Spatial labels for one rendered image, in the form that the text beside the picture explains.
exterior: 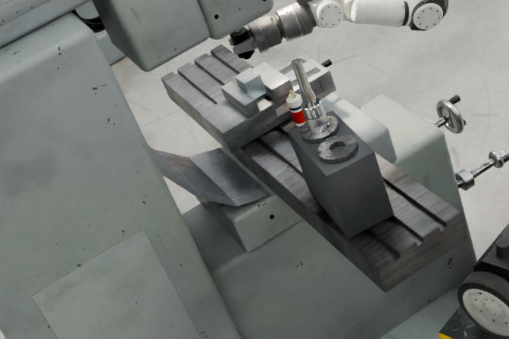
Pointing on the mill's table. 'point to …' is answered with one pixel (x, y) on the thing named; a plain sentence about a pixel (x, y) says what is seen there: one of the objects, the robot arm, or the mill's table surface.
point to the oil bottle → (295, 108)
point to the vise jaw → (274, 82)
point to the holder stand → (342, 175)
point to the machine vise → (260, 107)
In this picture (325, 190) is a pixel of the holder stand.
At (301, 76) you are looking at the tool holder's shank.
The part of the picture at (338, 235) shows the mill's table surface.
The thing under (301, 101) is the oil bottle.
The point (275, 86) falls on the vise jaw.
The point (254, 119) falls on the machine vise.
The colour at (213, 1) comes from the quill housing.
